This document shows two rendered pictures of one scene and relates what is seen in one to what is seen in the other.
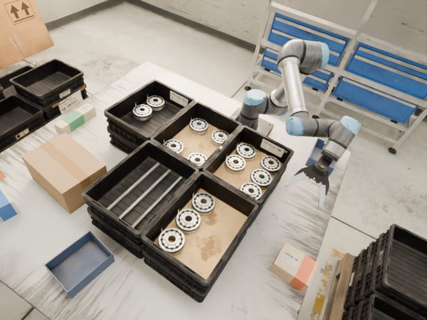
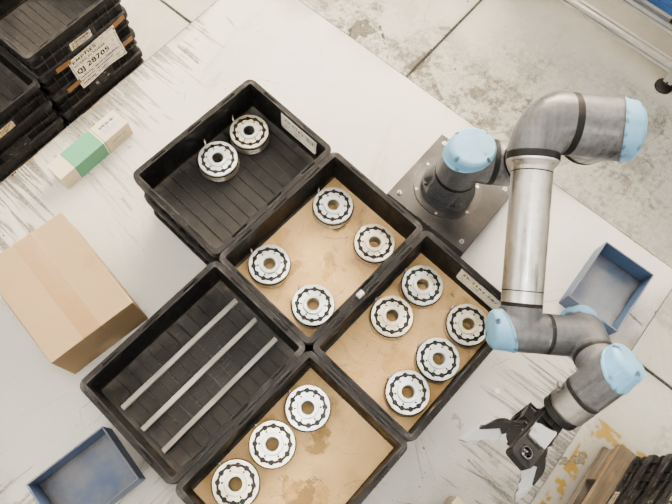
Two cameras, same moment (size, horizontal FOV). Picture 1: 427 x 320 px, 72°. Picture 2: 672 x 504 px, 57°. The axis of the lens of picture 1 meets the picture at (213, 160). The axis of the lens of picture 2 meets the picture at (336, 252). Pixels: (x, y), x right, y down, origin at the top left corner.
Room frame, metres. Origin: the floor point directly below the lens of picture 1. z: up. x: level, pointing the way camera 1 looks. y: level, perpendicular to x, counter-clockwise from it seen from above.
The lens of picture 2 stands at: (0.58, -0.03, 2.28)
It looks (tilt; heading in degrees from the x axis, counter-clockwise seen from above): 70 degrees down; 11
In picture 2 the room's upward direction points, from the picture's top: 9 degrees clockwise
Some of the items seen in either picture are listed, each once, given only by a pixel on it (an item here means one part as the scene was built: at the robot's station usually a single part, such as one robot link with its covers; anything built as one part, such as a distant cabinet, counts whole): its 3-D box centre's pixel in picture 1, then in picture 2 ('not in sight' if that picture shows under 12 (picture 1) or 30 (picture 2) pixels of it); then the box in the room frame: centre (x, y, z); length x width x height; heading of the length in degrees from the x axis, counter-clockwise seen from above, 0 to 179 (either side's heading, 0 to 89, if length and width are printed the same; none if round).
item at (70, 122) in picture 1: (75, 119); (90, 149); (1.20, 0.82, 0.73); 0.24 x 0.06 x 0.06; 159
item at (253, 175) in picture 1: (261, 177); (438, 359); (0.93, -0.24, 0.86); 0.10 x 0.10 x 0.01
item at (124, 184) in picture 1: (144, 190); (199, 370); (0.72, 0.26, 0.87); 0.40 x 0.30 x 0.11; 156
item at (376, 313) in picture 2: (235, 162); (391, 316); (0.99, -0.11, 0.86); 0.10 x 0.10 x 0.01
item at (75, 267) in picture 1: (81, 263); (87, 481); (0.42, 0.43, 0.74); 0.20 x 0.15 x 0.07; 149
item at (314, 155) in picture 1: (323, 156); (605, 289); (1.30, -0.64, 0.74); 0.20 x 0.15 x 0.07; 160
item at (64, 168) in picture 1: (67, 171); (68, 293); (0.80, 0.66, 0.78); 0.30 x 0.22 x 0.16; 60
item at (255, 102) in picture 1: (254, 103); (468, 158); (1.44, -0.17, 0.91); 0.13 x 0.12 x 0.14; 106
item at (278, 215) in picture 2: (197, 140); (321, 251); (1.09, 0.10, 0.87); 0.40 x 0.30 x 0.11; 156
